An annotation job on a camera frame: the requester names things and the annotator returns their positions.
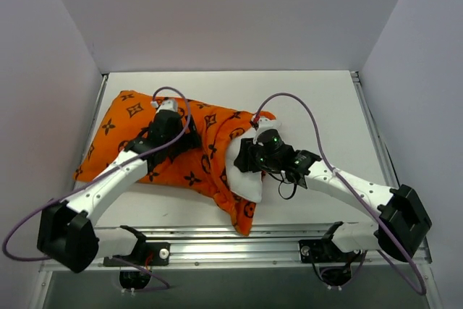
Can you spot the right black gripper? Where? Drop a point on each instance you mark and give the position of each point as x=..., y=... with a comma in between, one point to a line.
x=244, y=155

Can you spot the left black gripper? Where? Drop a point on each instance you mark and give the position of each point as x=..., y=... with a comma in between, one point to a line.
x=179, y=135

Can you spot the white pillow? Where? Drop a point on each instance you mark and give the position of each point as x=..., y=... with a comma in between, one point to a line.
x=247, y=185

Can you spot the orange patterned pillowcase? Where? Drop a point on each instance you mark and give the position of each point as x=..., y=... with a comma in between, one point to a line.
x=202, y=169

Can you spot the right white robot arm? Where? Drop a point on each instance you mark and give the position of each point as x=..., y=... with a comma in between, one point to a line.
x=399, y=221

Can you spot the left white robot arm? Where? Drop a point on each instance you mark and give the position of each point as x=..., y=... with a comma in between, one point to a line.
x=67, y=228

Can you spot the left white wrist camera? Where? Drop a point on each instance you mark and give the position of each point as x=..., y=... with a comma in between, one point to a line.
x=170, y=104

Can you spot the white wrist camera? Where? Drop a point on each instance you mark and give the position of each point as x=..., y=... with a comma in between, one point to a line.
x=170, y=104
x=261, y=124

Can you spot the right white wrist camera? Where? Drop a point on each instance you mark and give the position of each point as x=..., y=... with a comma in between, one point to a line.
x=261, y=124

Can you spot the aluminium frame rail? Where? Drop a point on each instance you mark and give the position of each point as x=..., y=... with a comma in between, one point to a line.
x=220, y=247

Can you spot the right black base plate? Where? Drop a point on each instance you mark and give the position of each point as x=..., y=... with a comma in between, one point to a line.
x=320, y=251

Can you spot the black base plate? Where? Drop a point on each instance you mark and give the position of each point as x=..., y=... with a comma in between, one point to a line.
x=320, y=251
x=149, y=254

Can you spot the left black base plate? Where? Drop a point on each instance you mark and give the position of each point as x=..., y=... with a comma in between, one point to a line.
x=149, y=254

